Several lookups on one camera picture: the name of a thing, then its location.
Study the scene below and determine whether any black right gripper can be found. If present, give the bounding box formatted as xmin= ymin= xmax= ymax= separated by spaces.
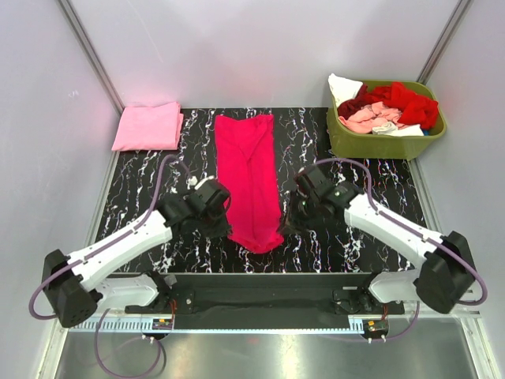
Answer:
xmin=277 ymin=190 xmax=321 ymax=235

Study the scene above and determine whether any magenta t shirt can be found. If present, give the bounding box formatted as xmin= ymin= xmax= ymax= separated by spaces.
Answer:
xmin=215 ymin=114 xmax=283 ymax=254

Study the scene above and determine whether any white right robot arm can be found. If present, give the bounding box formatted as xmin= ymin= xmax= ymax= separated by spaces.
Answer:
xmin=279 ymin=182 xmax=475 ymax=314

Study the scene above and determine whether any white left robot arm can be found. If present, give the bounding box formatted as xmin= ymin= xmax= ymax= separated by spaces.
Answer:
xmin=43 ymin=192 xmax=230 ymax=328

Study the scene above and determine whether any black marbled table mat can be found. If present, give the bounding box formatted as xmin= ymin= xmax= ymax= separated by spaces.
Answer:
xmin=96 ymin=107 xmax=436 ymax=274

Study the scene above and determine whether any olive green plastic basket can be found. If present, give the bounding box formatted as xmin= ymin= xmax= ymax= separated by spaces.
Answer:
xmin=327 ymin=80 xmax=447 ymax=160

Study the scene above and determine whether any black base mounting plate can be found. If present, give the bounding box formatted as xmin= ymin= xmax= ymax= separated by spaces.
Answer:
xmin=125 ymin=273 xmax=383 ymax=332

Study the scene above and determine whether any peach garment in basket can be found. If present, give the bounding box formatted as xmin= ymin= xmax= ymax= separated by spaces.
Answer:
xmin=338 ymin=102 xmax=403 ymax=134

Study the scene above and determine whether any folded pink t shirt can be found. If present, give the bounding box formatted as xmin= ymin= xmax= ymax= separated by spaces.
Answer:
xmin=111 ymin=102 xmax=184 ymax=152

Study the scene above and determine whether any dark red garment in basket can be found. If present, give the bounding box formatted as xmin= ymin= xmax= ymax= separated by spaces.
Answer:
xmin=337 ymin=84 xmax=368 ymax=119

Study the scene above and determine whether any white cloth in basket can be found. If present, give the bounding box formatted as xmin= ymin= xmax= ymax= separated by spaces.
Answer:
xmin=327 ymin=73 xmax=363 ymax=106

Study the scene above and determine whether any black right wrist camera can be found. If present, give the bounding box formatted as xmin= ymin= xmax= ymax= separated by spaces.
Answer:
xmin=294 ymin=166 xmax=352 ymax=204

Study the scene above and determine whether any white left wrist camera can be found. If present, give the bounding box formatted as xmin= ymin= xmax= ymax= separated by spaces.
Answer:
xmin=185 ymin=176 xmax=230 ymax=216

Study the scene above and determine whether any aluminium frame rail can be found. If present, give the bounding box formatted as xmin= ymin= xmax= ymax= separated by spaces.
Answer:
xmin=50 ymin=285 xmax=483 ymax=320

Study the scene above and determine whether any right aluminium corner post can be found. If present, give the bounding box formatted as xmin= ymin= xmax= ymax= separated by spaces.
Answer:
xmin=417 ymin=0 xmax=473 ymax=85

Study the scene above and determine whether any aluminium corner post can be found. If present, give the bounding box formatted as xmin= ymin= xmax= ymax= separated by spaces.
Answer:
xmin=55 ymin=0 xmax=124 ymax=115
xmin=417 ymin=0 xmax=473 ymax=85

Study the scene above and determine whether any left aluminium corner post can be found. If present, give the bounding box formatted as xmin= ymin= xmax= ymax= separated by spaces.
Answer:
xmin=55 ymin=0 xmax=124 ymax=115

